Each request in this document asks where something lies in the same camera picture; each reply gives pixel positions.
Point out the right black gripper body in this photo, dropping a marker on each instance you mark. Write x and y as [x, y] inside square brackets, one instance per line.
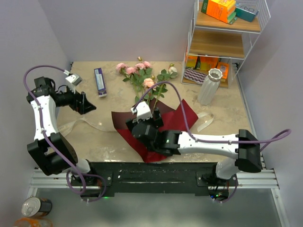
[148, 121]

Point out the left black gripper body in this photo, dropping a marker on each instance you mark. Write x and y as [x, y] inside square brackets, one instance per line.
[69, 98]

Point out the red wrapping paper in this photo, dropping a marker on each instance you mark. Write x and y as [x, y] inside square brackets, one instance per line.
[172, 118]

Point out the beige printed ribbon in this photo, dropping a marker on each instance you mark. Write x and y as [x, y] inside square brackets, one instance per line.
[204, 120]

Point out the pink rose bouquet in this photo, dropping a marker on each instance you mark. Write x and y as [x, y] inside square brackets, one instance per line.
[143, 80]

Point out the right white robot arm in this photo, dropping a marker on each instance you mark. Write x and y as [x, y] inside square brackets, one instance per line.
[241, 150]

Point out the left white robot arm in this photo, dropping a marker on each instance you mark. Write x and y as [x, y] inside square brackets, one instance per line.
[50, 149]

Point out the white ribbed vase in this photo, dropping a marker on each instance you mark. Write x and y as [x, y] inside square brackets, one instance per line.
[209, 86]

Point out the purple toothpaste box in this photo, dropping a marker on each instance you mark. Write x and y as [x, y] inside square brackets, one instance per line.
[101, 87]

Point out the purple wavy pattern cloth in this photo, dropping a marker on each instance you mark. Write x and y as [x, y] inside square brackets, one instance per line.
[194, 76]

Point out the orange box bottom shelf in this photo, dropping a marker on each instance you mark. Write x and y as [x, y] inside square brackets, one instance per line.
[201, 62]

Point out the orange box shelf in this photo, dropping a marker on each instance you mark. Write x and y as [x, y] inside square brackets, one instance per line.
[201, 62]
[218, 9]

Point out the small orange packet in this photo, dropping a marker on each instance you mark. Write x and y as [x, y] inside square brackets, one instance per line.
[224, 68]

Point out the silver top tin can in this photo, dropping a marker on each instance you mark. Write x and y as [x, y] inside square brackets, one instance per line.
[34, 207]

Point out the green sponge stack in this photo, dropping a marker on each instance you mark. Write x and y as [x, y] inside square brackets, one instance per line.
[231, 18]

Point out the orange plastic bottle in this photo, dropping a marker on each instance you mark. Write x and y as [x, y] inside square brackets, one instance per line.
[33, 222]

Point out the orange box top shelf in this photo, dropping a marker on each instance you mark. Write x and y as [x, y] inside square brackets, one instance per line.
[218, 9]

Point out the teal box top shelf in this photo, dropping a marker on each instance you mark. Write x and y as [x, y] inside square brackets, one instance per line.
[246, 12]

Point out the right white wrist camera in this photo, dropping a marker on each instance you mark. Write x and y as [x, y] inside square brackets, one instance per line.
[142, 111]

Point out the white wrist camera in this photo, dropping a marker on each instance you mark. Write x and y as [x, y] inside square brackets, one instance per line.
[142, 111]
[72, 81]

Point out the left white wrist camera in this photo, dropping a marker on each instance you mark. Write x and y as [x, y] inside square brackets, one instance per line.
[72, 81]

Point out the white wire shelf rack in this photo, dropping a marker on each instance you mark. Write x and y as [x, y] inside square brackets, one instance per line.
[231, 44]

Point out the aluminium rail frame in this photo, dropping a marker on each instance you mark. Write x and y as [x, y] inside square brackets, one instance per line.
[256, 202]

